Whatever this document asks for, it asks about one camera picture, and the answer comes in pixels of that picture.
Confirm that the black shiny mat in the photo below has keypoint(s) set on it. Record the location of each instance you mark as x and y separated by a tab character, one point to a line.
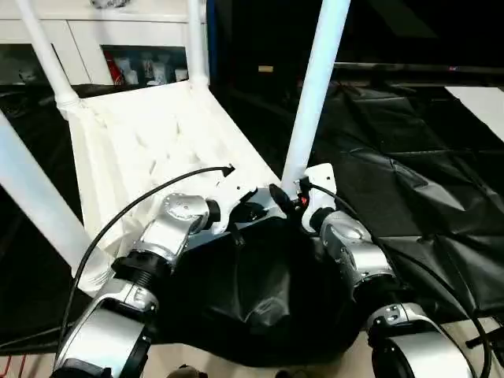
393	177

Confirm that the small yellow label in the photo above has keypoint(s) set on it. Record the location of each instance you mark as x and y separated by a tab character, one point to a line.
265	68

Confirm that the long black bar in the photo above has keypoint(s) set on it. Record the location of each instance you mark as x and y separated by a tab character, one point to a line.
413	69

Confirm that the red white box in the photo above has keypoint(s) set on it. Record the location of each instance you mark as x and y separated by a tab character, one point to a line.
113	69

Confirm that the white display cabinet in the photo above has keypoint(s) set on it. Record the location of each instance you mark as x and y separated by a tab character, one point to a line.
78	31

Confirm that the black silver ornament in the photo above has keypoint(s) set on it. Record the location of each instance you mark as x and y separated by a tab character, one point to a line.
110	3

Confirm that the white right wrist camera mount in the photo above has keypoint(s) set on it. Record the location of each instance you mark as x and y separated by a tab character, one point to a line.
321	181

